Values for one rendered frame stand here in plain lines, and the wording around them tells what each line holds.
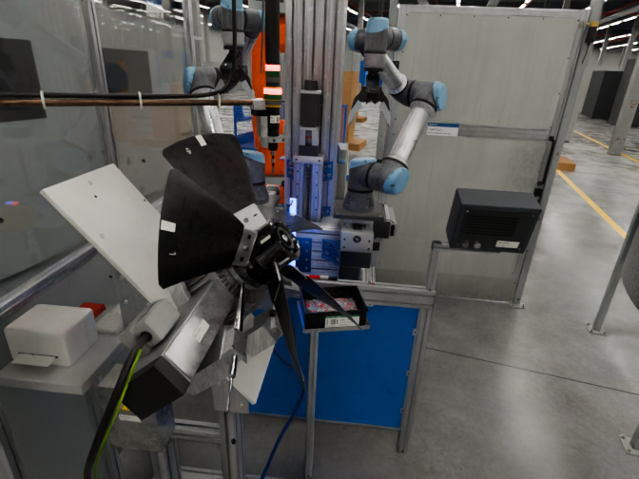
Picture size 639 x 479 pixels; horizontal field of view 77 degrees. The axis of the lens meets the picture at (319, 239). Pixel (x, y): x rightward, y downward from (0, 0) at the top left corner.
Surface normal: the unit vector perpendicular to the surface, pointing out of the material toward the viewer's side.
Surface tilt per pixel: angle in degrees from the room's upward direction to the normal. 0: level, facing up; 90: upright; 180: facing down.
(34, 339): 90
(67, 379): 0
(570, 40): 90
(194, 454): 0
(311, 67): 90
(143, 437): 90
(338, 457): 0
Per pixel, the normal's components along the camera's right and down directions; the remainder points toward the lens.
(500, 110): -0.10, 0.37
